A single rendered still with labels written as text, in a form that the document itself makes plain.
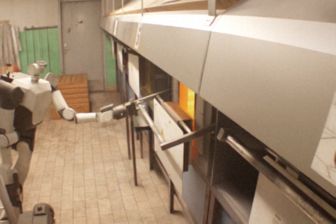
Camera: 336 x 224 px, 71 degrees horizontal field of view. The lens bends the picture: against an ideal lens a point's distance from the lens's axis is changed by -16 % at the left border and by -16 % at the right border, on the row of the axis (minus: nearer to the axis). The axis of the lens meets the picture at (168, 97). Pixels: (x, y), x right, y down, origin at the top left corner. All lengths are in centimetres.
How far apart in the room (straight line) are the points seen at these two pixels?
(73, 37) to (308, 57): 597
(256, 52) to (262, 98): 8
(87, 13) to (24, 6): 145
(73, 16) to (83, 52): 86
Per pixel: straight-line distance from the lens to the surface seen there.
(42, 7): 625
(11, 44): 636
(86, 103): 477
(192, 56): 69
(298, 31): 40
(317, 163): 34
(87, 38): 620
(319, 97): 34
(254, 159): 60
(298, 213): 69
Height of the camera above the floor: 168
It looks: 17 degrees down
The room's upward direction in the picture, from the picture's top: straight up
